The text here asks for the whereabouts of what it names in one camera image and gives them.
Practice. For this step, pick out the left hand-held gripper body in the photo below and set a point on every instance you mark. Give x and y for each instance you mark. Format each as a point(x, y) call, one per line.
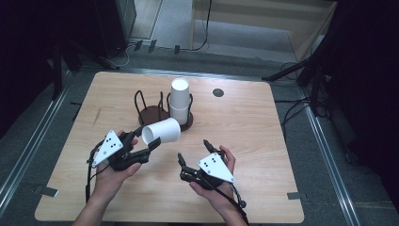
point(108, 147)

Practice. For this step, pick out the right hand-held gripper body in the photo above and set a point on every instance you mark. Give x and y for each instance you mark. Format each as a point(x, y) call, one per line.
point(216, 168)

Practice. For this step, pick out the white paper cup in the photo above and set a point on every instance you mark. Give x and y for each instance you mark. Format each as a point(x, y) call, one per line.
point(164, 130)
point(180, 91)
point(181, 114)

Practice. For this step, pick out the brown double cup holder rack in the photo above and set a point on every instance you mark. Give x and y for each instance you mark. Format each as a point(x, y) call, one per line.
point(152, 114)

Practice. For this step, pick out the person's right hand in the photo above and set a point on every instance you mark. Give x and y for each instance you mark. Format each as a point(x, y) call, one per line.
point(219, 199)

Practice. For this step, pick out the person's left hand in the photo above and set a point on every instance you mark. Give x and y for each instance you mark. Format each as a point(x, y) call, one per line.
point(109, 182)

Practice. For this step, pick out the dark round table grommet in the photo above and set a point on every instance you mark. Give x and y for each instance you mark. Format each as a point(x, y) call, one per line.
point(218, 92)

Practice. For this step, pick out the grey tape piece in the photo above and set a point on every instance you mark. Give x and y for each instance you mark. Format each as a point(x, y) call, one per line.
point(48, 191)
point(295, 196)

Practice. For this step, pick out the dark tape strip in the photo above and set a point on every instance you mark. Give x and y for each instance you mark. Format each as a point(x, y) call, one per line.
point(138, 45)
point(152, 45)
point(177, 49)

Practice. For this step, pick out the black metal stand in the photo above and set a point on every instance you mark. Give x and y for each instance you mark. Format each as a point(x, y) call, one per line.
point(57, 69)

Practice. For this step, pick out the black cabinet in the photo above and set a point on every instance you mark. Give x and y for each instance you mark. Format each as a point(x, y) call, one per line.
point(109, 25)

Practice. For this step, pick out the black tripod stand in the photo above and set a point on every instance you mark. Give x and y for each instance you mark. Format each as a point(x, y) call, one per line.
point(291, 69)

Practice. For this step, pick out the metal floor rail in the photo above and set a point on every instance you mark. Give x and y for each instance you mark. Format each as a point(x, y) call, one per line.
point(31, 147)
point(329, 166)

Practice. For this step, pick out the light wooden frame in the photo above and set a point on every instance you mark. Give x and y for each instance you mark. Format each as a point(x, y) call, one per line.
point(266, 13)

